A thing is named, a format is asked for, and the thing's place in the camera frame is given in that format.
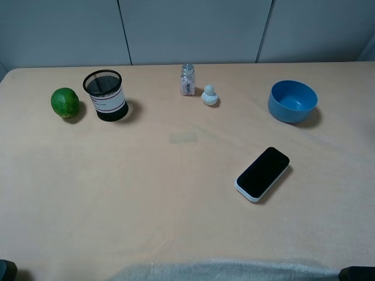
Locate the white duck figurine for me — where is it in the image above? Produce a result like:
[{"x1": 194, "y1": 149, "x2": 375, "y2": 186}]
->
[{"x1": 201, "y1": 85, "x2": 219, "y2": 106}]

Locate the black object bottom right corner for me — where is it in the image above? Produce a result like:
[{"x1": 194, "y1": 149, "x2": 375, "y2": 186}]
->
[{"x1": 339, "y1": 266, "x2": 375, "y2": 281}]

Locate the black object corner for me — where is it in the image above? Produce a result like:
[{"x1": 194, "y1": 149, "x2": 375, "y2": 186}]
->
[
  {"x1": 339, "y1": 266, "x2": 375, "y2": 281},
  {"x1": 0, "y1": 259, "x2": 18, "y2": 281}
]

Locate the black object bottom left corner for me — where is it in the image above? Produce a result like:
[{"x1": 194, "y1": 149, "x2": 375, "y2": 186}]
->
[{"x1": 0, "y1": 259, "x2": 18, "y2": 281}]

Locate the clear bottle with silver cap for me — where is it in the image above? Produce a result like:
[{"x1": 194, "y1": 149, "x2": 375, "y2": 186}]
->
[{"x1": 180, "y1": 64, "x2": 196, "y2": 96}]

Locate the black phone white case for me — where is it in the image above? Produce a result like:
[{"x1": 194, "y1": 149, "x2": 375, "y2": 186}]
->
[{"x1": 234, "y1": 147, "x2": 290, "y2": 203}]

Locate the black mesh pencil holder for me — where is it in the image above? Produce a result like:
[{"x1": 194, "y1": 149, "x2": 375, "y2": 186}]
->
[{"x1": 83, "y1": 69, "x2": 128, "y2": 122}]

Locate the blue bowl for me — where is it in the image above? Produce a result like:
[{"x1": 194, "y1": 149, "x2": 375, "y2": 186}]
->
[{"x1": 268, "y1": 80, "x2": 318, "y2": 124}]

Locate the green lime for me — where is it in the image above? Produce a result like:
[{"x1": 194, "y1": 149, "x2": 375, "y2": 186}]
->
[{"x1": 50, "y1": 88, "x2": 80, "y2": 118}]

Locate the grey cloth at table edge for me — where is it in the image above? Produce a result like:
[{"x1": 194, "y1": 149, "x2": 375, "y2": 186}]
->
[{"x1": 109, "y1": 259, "x2": 339, "y2": 280}]

